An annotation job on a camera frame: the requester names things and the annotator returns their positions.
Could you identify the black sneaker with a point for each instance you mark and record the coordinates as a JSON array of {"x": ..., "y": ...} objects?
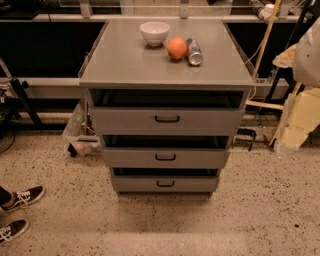
[
  {"x": 22, "y": 199},
  {"x": 13, "y": 230}
]

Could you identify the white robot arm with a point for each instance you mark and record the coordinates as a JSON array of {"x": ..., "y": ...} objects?
[{"x": 306, "y": 59}]

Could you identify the black tripod stand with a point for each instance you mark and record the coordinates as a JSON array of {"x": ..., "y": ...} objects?
[{"x": 20, "y": 92}]

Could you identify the black sneaker upper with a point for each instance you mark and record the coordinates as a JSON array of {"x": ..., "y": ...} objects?
[{"x": 22, "y": 199}]

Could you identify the grey top drawer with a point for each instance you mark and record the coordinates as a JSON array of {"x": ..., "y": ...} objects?
[{"x": 159, "y": 121}]

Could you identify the grey drawer cabinet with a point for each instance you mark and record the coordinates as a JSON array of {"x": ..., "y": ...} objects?
[{"x": 124, "y": 72}]

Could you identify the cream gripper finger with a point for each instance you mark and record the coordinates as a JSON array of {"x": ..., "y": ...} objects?
[{"x": 300, "y": 117}]

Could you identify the silver blue soda can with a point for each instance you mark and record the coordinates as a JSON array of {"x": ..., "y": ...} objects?
[{"x": 194, "y": 54}]

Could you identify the grey bottom drawer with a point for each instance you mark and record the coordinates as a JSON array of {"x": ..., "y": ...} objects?
[{"x": 164, "y": 184}]

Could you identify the grey drawer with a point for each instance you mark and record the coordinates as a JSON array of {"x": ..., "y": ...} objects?
[
  {"x": 159, "y": 121},
  {"x": 165, "y": 158},
  {"x": 164, "y": 184}
]

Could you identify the black sneaker lower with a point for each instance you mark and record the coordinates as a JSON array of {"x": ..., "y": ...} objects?
[{"x": 13, "y": 230}]

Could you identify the clear plastic bin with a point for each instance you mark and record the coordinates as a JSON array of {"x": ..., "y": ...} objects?
[{"x": 80, "y": 134}]

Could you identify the black clamp on floor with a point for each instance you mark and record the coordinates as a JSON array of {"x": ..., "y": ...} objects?
[{"x": 246, "y": 135}]

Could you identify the white bowl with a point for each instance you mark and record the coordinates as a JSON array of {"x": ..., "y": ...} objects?
[{"x": 154, "y": 33}]

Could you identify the orange fruit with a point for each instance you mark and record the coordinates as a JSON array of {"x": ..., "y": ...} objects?
[{"x": 176, "y": 48}]

